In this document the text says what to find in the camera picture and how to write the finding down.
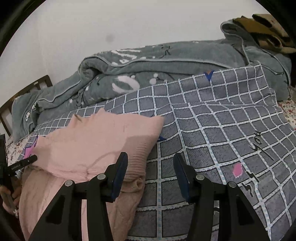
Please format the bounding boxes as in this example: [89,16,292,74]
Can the brown folded clothes pile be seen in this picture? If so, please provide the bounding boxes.
[233,14,295,54]

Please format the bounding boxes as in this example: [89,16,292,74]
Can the grey-green fleece blanket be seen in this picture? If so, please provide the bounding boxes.
[11,20,292,143]

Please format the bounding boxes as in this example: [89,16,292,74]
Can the pink ribbed knit sweater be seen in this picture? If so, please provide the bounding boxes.
[19,109,164,240]

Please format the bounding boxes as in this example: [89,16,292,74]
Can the dark wooden headboard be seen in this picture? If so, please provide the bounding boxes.
[0,74,53,137]

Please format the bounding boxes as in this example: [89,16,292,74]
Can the person's left hand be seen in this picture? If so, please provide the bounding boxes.
[1,177,22,218]

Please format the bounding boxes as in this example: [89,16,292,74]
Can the floral bed sheet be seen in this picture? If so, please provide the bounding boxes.
[6,99,296,166]

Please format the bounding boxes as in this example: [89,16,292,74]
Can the grey checked duvet cover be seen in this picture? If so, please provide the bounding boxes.
[32,65,295,240]

